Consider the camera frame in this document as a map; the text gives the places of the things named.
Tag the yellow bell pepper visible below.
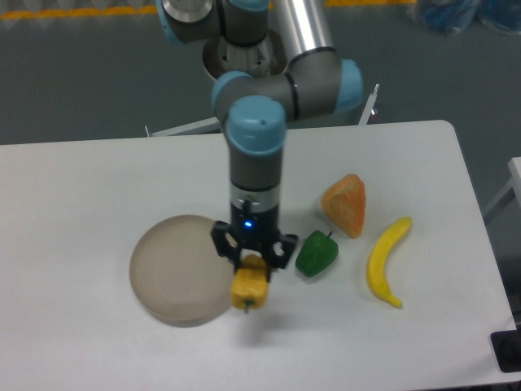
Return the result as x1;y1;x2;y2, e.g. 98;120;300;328
230;254;269;312

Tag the green bell pepper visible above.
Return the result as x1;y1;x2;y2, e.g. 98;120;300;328
296;230;339;278

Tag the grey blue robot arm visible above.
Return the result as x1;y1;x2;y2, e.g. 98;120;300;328
156;1;363;270

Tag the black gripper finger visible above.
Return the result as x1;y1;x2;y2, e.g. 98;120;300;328
265;233;298;282
211;220;245;273

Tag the white furniture at right edge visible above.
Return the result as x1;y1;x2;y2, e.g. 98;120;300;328
482;156;520;225

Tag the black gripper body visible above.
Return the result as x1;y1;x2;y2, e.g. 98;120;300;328
230;204;280;259

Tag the beige round plate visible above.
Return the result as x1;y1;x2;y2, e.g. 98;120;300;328
129;215;234;327

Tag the orange bread wedge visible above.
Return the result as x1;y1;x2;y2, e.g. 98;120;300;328
321;174;366;239

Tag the yellow banana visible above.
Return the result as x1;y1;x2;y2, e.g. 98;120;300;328
366;217;413;309

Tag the black device at table edge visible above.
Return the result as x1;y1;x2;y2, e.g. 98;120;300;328
490;329;520;373

